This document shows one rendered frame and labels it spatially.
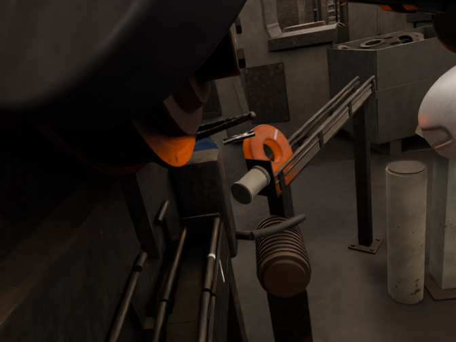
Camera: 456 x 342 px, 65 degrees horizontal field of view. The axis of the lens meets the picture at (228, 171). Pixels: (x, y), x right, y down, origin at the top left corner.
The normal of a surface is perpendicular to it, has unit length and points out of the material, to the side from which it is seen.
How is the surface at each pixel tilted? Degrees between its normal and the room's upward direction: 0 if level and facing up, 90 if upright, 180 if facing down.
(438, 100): 72
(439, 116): 89
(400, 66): 90
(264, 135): 62
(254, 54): 90
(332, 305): 0
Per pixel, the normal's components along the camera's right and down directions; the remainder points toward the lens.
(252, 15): -0.28, 0.40
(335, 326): -0.18, -0.91
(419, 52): 0.21, 0.33
